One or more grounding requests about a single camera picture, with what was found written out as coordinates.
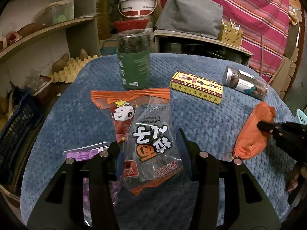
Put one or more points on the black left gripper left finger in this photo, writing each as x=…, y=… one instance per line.
x=60, y=205

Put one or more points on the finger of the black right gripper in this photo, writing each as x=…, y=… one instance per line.
x=289, y=136

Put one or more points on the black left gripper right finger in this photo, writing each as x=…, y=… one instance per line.
x=228, y=196

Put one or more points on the orange wrapper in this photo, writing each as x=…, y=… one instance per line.
x=251, y=141

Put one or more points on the clear orange cartoon snack bag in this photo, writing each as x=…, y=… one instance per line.
x=143, y=127

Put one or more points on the light blue trash basket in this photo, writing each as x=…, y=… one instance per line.
x=300, y=117

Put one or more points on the purple wrapper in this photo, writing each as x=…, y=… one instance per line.
x=85, y=153

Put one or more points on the clear jar silver lid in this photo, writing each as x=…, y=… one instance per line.
x=245, y=83

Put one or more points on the blue knitted table cloth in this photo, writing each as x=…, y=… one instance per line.
x=75, y=121

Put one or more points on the yellow red cardboard box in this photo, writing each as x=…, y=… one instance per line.
x=197, y=86

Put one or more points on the dark blue plastic crate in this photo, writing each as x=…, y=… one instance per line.
x=25, y=116

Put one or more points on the yellow utensil holder box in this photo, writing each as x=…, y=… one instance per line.
x=230, y=34

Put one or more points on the pink striped curtain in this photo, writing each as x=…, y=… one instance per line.
x=265, y=26

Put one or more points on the yellow egg tray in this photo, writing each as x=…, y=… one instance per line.
x=71, y=70

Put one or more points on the potato on egg tray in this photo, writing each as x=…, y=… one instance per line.
x=60, y=64

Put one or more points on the wooden side table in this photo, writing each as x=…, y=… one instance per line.
x=189, y=44

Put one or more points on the grey fabric cover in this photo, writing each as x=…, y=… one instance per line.
x=197, y=17

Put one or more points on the green tea jar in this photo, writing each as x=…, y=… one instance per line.
x=134, y=58

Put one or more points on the red plastic basket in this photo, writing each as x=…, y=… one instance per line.
x=131, y=25

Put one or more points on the clear plastic storage box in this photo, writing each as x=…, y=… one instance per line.
x=55, y=13

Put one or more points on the white plastic bucket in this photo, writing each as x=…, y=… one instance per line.
x=136, y=8

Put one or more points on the wooden wall shelf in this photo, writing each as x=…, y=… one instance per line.
x=39, y=50

